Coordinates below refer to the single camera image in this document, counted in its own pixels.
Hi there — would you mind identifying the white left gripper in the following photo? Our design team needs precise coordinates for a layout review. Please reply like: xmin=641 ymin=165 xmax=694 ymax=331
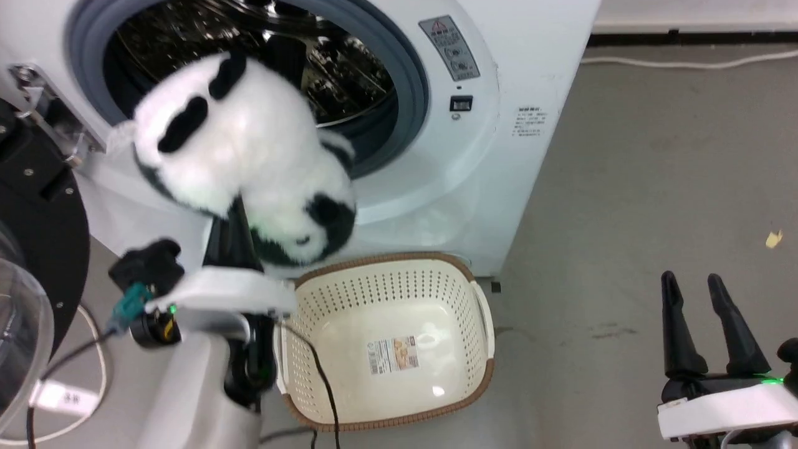
xmin=145 ymin=196 xmax=298 ymax=340

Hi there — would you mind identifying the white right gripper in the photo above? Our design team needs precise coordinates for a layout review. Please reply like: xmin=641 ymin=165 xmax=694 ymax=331
xmin=657 ymin=270 xmax=798 ymax=441

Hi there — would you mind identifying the black and white panda plush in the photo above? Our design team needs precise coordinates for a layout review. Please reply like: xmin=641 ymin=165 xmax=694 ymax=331
xmin=106 ymin=51 xmax=358 ymax=268

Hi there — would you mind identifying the cream laundry basket brown rim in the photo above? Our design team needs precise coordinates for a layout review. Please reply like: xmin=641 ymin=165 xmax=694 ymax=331
xmin=274 ymin=251 xmax=496 ymax=433

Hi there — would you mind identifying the white front-load washing machine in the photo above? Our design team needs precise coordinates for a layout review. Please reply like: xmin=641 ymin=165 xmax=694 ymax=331
xmin=0 ymin=0 xmax=602 ymax=279

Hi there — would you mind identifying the black round washer door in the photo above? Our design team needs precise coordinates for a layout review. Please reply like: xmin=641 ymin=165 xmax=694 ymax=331
xmin=0 ymin=100 xmax=92 ymax=432

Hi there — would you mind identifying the product label sticker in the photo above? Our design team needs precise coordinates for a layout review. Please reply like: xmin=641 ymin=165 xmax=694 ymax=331
xmin=367 ymin=336 xmax=420 ymax=376

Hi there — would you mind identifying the white floor tape label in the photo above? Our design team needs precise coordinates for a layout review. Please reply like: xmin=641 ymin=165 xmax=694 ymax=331
xmin=34 ymin=382 xmax=100 ymax=417

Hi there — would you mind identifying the metal washer door hinge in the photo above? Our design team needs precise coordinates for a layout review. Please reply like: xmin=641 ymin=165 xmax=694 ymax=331
xmin=9 ymin=62 xmax=104 ymax=169

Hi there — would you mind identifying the grey warning sticker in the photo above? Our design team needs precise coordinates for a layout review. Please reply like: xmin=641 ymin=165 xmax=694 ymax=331
xmin=418 ymin=15 xmax=481 ymax=82

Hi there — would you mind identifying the teal plug with grey cable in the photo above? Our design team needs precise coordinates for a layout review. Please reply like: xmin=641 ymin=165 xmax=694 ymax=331
xmin=26 ymin=282 xmax=155 ymax=449

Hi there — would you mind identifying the thin black cable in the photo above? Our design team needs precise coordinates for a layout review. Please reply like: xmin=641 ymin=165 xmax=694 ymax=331
xmin=274 ymin=319 xmax=341 ymax=449

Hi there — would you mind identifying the white looped floor cable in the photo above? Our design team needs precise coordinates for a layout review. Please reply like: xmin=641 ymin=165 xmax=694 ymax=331
xmin=0 ymin=302 xmax=110 ymax=447

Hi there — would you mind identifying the white cable by wall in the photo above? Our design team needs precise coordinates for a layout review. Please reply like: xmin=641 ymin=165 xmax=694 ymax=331
xmin=581 ymin=50 xmax=798 ymax=70

